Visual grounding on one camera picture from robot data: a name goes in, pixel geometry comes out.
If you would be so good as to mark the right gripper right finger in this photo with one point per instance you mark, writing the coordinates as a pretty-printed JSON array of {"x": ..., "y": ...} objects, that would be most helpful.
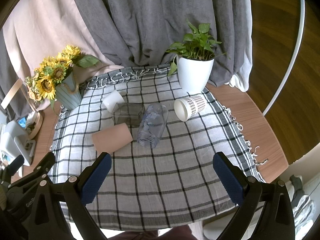
[{"x": 242, "y": 190}]

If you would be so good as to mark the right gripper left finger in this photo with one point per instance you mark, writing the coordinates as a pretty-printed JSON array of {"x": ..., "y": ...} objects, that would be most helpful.
[{"x": 82, "y": 190}]

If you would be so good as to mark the pink cup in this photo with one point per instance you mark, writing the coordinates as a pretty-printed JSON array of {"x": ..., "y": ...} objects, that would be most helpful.
[{"x": 111, "y": 139}]

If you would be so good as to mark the white cup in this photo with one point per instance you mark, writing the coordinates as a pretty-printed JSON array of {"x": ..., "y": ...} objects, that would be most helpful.
[{"x": 111, "y": 101}]

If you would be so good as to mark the houndstooth paper cup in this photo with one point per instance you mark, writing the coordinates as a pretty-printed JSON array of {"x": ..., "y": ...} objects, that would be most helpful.
[{"x": 185, "y": 108}]

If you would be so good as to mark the white patterned cushion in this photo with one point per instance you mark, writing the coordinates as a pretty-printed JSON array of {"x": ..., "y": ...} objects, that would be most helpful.
[{"x": 304, "y": 199}]

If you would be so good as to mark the grey white device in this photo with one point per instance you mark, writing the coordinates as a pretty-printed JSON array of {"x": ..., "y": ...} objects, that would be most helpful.
[{"x": 15, "y": 141}]

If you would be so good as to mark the round wooden tray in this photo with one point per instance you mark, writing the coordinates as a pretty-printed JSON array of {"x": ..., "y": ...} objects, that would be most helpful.
[{"x": 33, "y": 124}]

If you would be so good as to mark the smoky square glass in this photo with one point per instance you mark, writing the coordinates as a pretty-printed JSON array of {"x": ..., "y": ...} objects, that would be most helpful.
[{"x": 128, "y": 113}]

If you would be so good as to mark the checkered tablecloth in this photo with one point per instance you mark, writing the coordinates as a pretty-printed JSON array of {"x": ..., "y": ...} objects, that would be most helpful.
[{"x": 149, "y": 189}]

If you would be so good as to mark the sunflower bouquet blue vase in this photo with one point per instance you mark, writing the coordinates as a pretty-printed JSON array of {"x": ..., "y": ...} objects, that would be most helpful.
[{"x": 55, "y": 79}]

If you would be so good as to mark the white pot green plant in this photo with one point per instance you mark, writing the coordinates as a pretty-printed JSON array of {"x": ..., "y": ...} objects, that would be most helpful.
[{"x": 193, "y": 58}]

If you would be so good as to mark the grey curtain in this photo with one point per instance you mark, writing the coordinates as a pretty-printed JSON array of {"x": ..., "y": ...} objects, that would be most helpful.
[{"x": 138, "y": 33}]

